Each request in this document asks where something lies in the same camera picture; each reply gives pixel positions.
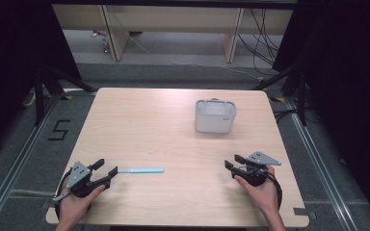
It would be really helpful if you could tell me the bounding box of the black metal stand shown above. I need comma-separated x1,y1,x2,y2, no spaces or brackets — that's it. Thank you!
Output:
250,61,310,128
33,64,98,127

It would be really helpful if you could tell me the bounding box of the black curtain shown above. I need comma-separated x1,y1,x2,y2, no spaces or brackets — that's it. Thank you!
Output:
0,0,82,162
272,0,370,222

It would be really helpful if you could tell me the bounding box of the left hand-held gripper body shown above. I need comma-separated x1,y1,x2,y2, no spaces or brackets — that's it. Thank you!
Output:
52,161,111,202

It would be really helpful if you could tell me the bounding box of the person's right hand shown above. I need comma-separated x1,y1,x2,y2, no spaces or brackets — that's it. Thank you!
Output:
234,165,278,213

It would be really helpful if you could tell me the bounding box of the light blue toothbrush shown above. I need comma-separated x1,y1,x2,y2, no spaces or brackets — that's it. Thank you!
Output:
118,167,165,174

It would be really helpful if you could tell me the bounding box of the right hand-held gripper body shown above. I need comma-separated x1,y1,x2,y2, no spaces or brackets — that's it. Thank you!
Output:
233,151,282,188

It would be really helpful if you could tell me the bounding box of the small colourful floor item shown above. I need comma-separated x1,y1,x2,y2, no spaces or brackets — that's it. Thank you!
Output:
90,30,111,55

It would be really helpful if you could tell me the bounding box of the black power cable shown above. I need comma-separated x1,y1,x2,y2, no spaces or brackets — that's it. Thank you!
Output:
237,32,276,66
250,8,280,76

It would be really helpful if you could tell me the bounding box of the black floor cable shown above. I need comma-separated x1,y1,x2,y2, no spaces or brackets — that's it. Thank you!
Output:
273,108,300,123

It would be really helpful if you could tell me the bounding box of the white toothbrush holder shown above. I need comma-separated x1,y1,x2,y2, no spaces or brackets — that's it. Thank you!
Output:
194,98,238,135

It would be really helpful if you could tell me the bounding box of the aluminium floor rail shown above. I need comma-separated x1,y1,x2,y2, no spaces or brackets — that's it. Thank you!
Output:
283,95,360,231
0,92,62,231

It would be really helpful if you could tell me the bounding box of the black overhead frame bar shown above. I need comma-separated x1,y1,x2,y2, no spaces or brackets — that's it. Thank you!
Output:
51,0,300,10

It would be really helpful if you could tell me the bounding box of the beige wooden office desk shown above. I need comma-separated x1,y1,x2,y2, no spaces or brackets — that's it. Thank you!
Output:
51,3,295,64

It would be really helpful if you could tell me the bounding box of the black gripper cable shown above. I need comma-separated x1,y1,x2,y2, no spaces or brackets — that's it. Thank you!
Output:
267,172,284,211
53,167,73,219

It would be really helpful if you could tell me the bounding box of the person's left hand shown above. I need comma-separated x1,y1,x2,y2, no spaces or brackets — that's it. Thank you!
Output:
57,185,106,222

